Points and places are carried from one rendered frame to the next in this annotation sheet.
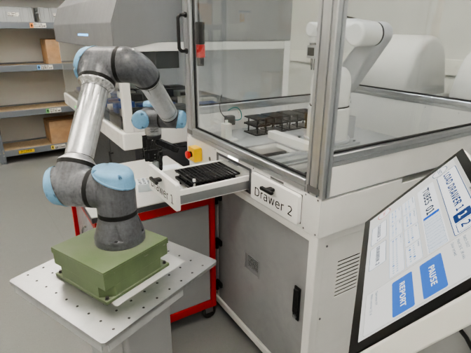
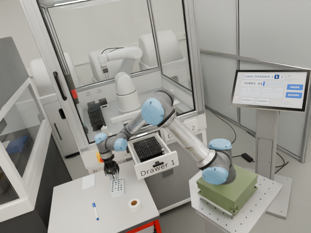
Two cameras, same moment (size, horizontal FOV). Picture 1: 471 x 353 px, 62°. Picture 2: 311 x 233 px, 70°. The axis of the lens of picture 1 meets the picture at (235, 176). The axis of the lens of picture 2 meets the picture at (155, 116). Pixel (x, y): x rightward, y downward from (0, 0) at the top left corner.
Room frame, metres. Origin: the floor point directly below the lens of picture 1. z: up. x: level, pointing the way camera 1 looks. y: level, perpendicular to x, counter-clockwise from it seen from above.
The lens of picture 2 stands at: (1.06, 1.38, 1.78)
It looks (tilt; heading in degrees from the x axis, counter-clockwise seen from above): 26 degrees down; 288
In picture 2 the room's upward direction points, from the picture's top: 11 degrees counter-clockwise
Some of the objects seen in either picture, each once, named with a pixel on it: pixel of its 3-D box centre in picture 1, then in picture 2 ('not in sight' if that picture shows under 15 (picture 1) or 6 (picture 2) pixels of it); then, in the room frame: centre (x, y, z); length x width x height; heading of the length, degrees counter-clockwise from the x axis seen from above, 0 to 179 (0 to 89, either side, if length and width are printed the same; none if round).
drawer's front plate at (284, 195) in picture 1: (274, 196); (180, 129); (1.37, -0.15, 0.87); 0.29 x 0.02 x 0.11; 32
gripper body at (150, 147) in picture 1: (152, 147); (109, 164); (1.75, 0.38, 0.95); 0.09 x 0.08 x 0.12; 111
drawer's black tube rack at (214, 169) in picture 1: (207, 178); (148, 150); (1.58, 0.12, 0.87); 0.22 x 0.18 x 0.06; 122
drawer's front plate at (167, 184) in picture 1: (163, 185); (157, 165); (1.47, 0.29, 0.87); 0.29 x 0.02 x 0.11; 32
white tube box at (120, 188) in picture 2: (150, 183); (117, 187); (1.73, 0.40, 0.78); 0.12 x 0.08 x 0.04; 111
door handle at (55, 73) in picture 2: (181, 33); (59, 87); (2.00, 0.26, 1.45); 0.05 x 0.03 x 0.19; 122
